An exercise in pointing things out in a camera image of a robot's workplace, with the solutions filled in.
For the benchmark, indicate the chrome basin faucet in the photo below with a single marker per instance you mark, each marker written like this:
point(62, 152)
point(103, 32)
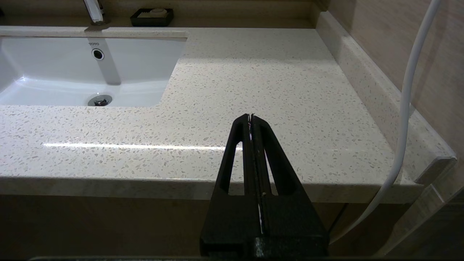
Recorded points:
point(95, 11)

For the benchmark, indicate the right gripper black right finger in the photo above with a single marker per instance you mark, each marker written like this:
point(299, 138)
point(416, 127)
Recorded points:
point(293, 224)

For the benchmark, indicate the round beige soap bar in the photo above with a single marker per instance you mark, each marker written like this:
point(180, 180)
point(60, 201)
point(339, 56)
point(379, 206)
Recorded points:
point(156, 13)

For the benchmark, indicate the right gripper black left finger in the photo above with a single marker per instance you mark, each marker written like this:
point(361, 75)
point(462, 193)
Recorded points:
point(223, 224)

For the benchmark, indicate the brown vanity cabinet front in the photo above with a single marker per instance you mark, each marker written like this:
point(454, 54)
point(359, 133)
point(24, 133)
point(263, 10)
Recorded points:
point(108, 224)

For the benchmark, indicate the white ceramic sink basin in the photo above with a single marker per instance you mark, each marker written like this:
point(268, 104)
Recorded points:
point(72, 69)

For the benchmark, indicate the chrome sink drain plug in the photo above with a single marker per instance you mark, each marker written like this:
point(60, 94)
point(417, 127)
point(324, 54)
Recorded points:
point(100, 100)

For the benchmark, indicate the black soap dish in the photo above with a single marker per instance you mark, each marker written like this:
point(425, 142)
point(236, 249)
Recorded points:
point(148, 21)

